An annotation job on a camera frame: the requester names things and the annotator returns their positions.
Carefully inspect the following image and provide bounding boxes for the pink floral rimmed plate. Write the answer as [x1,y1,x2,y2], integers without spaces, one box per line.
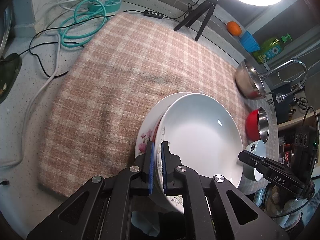
[134,91,193,205]

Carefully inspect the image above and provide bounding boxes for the rose pattern deep plate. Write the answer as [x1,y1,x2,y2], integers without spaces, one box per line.
[151,118,165,163]

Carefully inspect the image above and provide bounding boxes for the light blue ceramic bowl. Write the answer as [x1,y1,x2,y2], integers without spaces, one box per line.
[243,140,266,181]

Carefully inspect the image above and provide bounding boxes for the green dish soap bottle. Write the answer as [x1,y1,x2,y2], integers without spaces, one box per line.
[253,33,292,64]

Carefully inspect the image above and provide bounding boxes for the teal cable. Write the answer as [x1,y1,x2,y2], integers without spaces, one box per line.
[58,0,143,48]

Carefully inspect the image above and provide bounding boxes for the blue silicone cup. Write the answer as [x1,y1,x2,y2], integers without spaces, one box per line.
[240,31,260,53]

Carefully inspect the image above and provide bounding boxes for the black thin cable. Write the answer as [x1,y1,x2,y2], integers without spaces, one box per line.
[17,10,146,78]

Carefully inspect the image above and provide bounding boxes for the steel pot lid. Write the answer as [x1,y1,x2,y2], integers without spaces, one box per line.
[1,4,12,57]

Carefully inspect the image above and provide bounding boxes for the chrome kitchen faucet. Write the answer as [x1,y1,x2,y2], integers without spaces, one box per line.
[259,59,308,103]

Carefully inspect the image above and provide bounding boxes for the red steel bowl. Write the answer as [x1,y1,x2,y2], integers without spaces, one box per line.
[245,107,269,143]

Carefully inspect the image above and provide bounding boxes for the large stainless steel bowl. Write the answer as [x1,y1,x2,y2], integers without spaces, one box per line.
[234,60,266,100]

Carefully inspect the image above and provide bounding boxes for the plaid pink table cloth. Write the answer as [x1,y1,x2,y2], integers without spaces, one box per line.
[39,13,248,196]

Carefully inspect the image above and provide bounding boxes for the orange tangerine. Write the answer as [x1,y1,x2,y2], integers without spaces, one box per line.
[226,21,242,36]

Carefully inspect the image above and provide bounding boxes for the black scissors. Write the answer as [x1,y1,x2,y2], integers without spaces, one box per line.
[291,97,308,110]

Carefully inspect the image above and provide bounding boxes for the white cable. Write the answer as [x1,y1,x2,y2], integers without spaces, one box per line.
[0,0,106,169]

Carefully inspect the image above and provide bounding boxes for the dark green dish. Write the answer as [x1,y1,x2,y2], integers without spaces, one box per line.
[0,53,22,103]

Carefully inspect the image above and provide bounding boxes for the teal power strip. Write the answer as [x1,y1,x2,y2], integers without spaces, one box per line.
[88,0,122,14]

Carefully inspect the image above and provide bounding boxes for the right gloved hand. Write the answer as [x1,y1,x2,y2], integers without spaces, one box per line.
[254,184,319,231]

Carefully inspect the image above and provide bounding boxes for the black mini tripod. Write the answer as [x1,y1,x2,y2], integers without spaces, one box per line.
[174,0,219,41]

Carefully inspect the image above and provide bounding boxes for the black inline light remote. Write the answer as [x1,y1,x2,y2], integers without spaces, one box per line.
[143,10,163,19]

